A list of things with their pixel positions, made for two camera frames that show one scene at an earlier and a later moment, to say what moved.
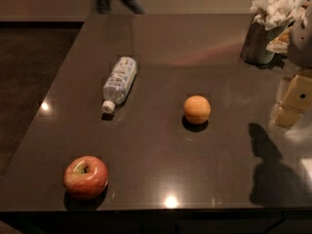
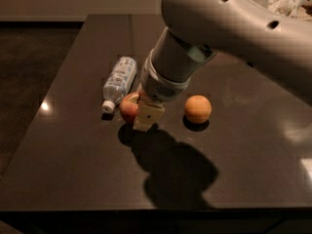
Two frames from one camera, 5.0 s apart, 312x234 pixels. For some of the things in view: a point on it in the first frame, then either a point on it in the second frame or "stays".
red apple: x=85 y=177 → x=130 y=110
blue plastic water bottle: x=118 y=83 stays
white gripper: x=301 y=46 → x=158 y=88
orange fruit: x=197 y=109 stays
